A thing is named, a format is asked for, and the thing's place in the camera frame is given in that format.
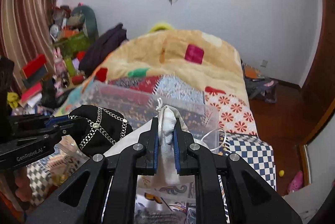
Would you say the black fabric with chain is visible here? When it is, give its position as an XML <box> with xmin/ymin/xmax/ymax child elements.
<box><xmin>68</xmin><ymin>105</ymin><xmax>133</xmax><ymax>157</ymax></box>

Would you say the clear plastic storage box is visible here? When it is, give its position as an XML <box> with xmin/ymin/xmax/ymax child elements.
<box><xmin>85</xmin><ymin>82</ymin><xmax>220</xmax><ymax>149</ymax></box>

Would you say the white drawstring pouch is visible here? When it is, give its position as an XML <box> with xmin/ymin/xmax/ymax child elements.
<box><xmin>151</xmin><ymin>98</ymin><xmax>194</xmax><ymax>188</ymax></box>

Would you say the red cylinder can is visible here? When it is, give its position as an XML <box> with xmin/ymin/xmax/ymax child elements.
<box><xmin>71</xmin><ymin>74</ymin><xmax>86</xmax><ymax>85</ymax></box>

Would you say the pink slipper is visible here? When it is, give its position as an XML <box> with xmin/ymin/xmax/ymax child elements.
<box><xmin>287</xmin><ymin>171</ymin><xmax>304</xmax><ymax>193</ymax></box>

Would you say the pink rabbit toy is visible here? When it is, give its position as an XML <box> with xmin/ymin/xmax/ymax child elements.
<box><xmin>53</xmin><ymin>47</ymin><xmax>69</xmax><ymax>86</ymax></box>

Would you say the red box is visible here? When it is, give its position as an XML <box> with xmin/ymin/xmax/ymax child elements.
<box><xmin>20</xmin><ymin>54</ymin><xmax>46</xmax><ymax>78</ymax></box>

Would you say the patterned bed sheet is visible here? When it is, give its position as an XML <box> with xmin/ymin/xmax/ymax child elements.
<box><xmin>26</xmin><ymin>74</ymin><xmax>277</xmax><ymax>224</ymax></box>

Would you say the green gift box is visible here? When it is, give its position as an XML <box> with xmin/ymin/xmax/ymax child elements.
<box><xmin>54</xmin><ymin>32</ymin><xmax>93</xmax><ymax>58</ymax></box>

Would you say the dark purple jacket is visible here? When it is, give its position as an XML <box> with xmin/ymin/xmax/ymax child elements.
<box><xmin>78</xmin><ymin>23</ymin><xmax>128</xmax><ymax>77</ymax></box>

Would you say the grey green plush toy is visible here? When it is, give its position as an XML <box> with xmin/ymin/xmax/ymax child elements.
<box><xmin>66</xmin><ymin>5</ymin><xmax>99</xmax><ymax>40</ymax></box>

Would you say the grey backpack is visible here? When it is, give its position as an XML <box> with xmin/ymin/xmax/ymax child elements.
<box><xmin>242</xmin><ymin>63</ymin><xmax>278</xmax><ymax>103</ymax></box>

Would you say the brown wooden door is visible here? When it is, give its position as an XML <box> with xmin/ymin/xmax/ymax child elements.
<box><xmin>300</xmin><ymin>0</ymin><xmax>334</xmax><ymax>146</ymax></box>

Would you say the beige patchwork quilt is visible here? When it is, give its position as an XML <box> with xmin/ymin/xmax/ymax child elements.
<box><xmin>53</xmin><ymin>28</ymin><xmax>249</xmax><ymax>118</ymax></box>

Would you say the striped red curtain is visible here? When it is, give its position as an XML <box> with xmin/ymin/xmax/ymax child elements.
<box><xmin>1</xmin><ymin>0</ymin><xmax>57</xmax><ymax>94</ymax></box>

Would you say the yellow green fuzzy pillow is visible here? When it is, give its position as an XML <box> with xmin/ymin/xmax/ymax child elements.
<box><xmin>148</xmin><ymin>22</ymin><xmax>174</xmax><ymax>33</ymax></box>

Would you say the wall power socket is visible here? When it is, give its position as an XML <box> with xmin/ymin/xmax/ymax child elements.
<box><xmin>261</xmin><ymin>60</ymin><xmax>268</xmax><ymax>68</ymax></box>

